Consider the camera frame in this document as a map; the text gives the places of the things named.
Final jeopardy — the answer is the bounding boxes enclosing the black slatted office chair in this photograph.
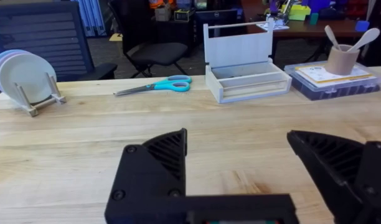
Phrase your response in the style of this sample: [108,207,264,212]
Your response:
[0,1,118,83]

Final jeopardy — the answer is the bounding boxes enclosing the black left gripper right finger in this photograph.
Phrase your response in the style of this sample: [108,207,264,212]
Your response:
[286,129,381,224]

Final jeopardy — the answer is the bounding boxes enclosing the small wooden peg rack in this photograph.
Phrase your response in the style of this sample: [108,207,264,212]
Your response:
[12,72,67,118]

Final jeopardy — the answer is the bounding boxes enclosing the clear plastic organizer case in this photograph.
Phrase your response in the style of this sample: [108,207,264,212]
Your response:
[284,60,381,101]

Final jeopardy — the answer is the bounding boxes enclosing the black computer monitor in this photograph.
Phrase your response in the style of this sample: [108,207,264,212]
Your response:
[195,8,240,39]

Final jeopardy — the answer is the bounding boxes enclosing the pale wooden spoon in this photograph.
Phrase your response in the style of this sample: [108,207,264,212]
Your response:
[347,27,381,53]
[324,25,342,52]

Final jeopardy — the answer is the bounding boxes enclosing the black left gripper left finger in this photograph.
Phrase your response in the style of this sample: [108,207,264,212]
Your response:
[104,128,188,224]

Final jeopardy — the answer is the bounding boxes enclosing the black padded chair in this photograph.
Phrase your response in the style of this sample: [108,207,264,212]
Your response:
[107,0,189,78]

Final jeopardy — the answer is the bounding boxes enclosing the white plate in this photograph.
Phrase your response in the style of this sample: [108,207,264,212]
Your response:
[0,53,57,105]

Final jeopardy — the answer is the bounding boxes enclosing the blue-handled scissors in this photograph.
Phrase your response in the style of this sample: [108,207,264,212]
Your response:
[113,75,192,97]

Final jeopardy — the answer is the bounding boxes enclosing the white wooden open box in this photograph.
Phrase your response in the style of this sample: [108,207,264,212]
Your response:
[203,17,293,105]

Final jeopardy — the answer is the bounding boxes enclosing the dark wooden desk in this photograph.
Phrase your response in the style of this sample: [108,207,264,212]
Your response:
[240,0,370,63]

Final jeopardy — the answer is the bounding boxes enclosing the beige cylindrical cup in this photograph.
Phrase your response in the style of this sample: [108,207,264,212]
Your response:
[324,44,360,76]

